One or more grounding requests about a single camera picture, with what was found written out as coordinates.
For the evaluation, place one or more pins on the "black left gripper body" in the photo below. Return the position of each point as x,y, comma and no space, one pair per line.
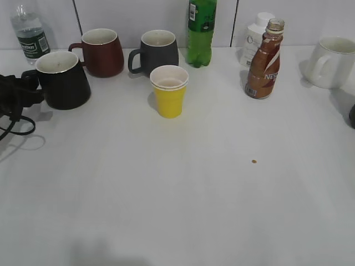
19,93

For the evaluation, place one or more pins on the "black ceramic mug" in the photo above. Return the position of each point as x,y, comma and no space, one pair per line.
62,78

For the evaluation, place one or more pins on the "brown coffee drink bottle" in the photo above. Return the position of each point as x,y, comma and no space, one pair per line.
265,64

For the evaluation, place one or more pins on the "yellow paper cup stack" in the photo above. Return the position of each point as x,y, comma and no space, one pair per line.
169,83

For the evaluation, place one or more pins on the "clear water bottle green label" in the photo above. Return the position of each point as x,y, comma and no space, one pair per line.
29,32

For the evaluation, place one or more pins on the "dark red ceramic mug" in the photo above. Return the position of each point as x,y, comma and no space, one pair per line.
102,52

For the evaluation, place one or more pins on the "dark grey ceramic mug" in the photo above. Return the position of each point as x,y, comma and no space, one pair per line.
157,48

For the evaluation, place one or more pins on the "green soda bottle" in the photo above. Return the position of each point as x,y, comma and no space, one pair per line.
201,23

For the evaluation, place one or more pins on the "white milk carton bottle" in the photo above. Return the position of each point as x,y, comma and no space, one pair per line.
253,37

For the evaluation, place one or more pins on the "white ceramic mug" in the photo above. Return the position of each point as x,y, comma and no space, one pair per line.
330,63

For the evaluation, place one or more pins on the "dark object at right edge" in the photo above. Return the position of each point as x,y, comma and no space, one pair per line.
352,117

